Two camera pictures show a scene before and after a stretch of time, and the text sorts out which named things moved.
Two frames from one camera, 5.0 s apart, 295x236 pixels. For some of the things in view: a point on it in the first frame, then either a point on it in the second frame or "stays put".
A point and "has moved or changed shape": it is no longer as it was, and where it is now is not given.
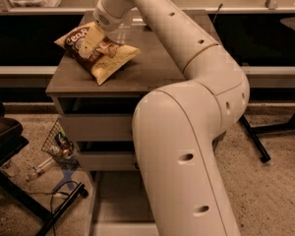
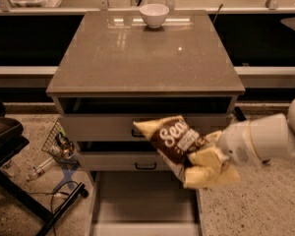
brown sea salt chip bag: [102, 67] has moved or changed shape
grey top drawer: [97, 127] stays put
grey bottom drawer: [120, 205] stays put
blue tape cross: [67, 174] stays put
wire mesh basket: [60, 146] stays put
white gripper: [106, 21] -> [235, 142]
